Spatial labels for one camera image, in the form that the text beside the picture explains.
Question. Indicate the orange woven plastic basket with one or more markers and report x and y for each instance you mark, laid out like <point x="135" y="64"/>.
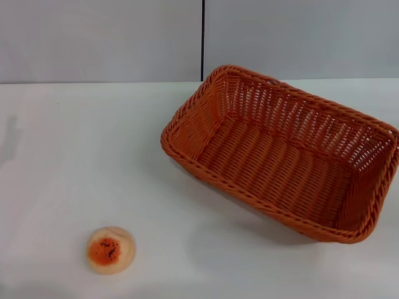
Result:
<point x="265" y="155"/>

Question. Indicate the round bun with orange top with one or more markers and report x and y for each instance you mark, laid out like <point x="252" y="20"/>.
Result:
<point x="110" y="250"/>

